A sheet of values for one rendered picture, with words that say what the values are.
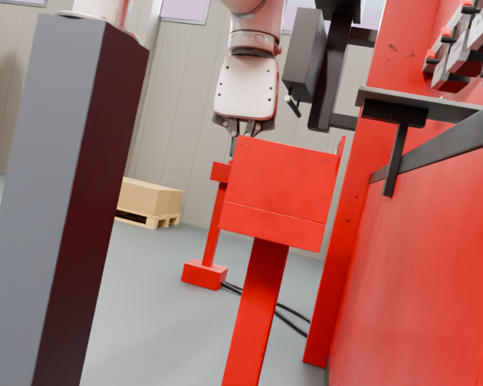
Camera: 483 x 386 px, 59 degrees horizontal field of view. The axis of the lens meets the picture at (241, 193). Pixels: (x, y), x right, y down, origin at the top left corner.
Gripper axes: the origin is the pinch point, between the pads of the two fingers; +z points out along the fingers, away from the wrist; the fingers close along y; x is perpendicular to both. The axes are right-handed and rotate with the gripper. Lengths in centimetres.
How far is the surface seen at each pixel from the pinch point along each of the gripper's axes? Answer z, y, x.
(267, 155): 0.5, -5.4, 4.8
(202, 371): 77, 20, -86
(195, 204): 41, 138, -452
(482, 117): -4.8, -29.5, 21.3
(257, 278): 21.0, -5.5, -2.2
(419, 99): -17.4, -32.2, -27.4
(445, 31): -46, -43, -64
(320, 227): 10.3, -14.7, 4.8
